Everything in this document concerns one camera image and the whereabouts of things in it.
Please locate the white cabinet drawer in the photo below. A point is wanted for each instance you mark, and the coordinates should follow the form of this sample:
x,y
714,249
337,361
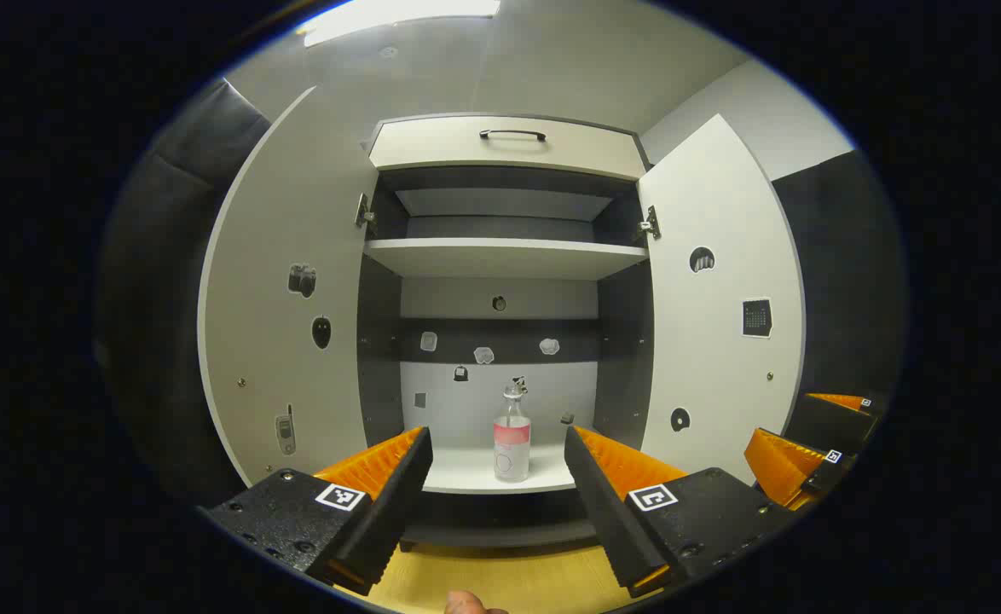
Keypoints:
x,y
466,153

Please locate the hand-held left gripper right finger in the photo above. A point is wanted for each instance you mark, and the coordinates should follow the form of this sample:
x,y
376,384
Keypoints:
x,y
607,512

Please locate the clear bottle with red label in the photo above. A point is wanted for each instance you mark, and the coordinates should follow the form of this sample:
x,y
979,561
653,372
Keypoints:
x,y
512,452

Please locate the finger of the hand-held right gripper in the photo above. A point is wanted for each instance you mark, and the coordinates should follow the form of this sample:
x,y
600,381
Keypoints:
x,y
786,469
833,422

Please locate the black backdrop cloth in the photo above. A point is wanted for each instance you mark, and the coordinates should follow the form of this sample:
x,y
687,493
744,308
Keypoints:
x,y
168,341

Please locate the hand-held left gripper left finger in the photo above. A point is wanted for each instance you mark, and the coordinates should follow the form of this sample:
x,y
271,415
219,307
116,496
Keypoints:
x,y
398,503

